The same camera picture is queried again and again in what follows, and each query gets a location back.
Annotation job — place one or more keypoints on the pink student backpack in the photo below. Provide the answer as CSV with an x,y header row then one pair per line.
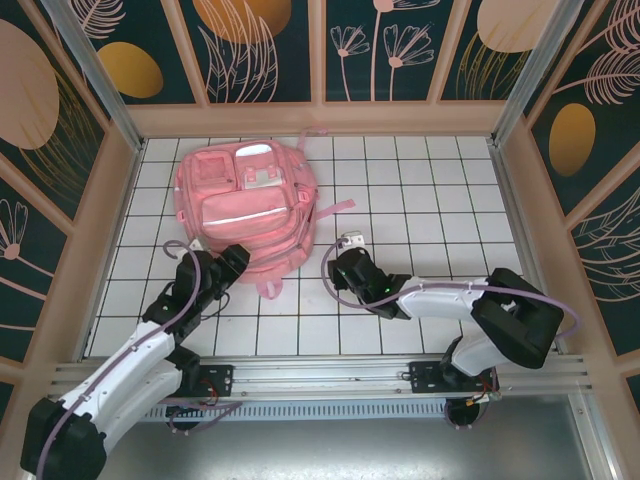
x,y
240,225

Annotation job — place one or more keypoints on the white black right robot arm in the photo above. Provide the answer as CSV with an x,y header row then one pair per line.
x,y
440,300

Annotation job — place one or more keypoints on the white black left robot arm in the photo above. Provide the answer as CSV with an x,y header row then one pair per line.
x,y
125,360

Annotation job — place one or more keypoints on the grey metal panel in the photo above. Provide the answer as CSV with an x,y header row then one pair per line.
x,y
320,450

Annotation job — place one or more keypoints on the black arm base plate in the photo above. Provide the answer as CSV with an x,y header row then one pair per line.
x,y
425,377
220,380

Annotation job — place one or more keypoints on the aluminium mounting rail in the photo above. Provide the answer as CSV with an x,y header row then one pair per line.
x,y
310,375

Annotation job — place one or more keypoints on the aluminium side frame bar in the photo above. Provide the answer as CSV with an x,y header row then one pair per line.
x,y
515,210
86,345

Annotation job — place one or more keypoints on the aluminium corner post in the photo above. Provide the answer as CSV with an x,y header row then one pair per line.
x,y
531,75
96,75

